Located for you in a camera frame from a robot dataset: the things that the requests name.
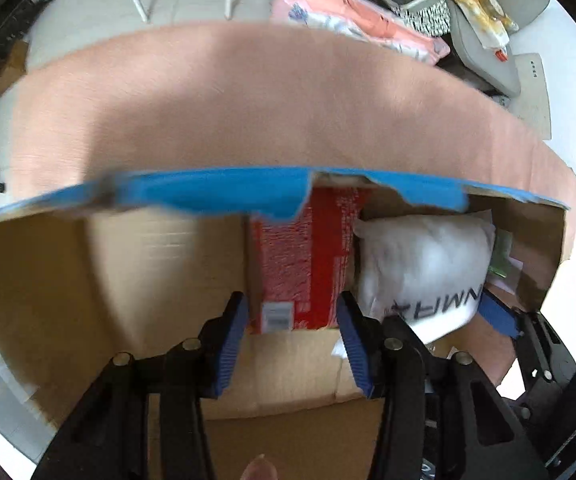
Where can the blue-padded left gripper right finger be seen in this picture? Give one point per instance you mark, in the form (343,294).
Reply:
(439,412)

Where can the open cardboard box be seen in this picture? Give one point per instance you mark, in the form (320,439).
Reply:
(139,261)

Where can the small cardboard box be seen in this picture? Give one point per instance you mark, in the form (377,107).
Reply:
(14,67)

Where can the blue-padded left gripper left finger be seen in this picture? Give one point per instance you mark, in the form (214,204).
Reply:
(106,434)

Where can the yellow plastic bag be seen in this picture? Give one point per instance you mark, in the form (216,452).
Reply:
(489,21)

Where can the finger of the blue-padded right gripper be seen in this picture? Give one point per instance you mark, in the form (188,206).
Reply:
(502,318)

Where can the green snack packet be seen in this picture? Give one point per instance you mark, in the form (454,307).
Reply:
(500,264)

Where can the grey chair with clutter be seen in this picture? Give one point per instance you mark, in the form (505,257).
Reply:
(494,70)

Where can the white NMAX pouch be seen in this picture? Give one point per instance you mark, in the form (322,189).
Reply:
(429,270)

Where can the red snack packet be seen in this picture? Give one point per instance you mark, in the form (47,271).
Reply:
(297,269)

